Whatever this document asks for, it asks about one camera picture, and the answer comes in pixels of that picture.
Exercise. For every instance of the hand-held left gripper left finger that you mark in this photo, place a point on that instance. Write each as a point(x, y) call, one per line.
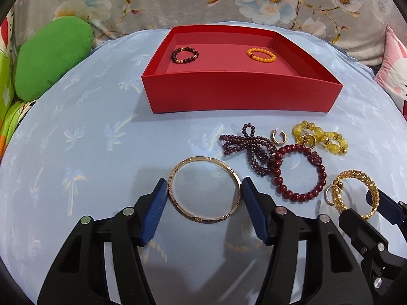
point(155, 209)

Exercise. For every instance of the pink bunny pillow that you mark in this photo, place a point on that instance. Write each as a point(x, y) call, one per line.
point(394, 70)

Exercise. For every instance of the gold ear cuff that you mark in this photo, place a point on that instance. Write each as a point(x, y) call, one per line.
point(274, 138)
point(308, 139)

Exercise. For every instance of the red cardboard box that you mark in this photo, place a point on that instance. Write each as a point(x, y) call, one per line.
point(222, 93)

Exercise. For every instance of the rose gold bangle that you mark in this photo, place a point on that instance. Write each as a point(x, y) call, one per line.
point(203, 158)

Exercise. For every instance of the grey floral blanket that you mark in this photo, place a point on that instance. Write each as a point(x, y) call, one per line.
point(178, 0)

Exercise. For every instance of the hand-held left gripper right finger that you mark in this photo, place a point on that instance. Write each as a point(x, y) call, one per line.
point(254, 209)

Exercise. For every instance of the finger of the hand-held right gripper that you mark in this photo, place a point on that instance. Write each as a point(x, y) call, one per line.
point(372, 196)
point(359, 232)

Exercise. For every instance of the colourful printed cloth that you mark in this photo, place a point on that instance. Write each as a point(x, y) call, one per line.
point(6, 85)

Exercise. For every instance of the green plush pillow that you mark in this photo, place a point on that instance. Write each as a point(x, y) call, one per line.
point(51, 60)

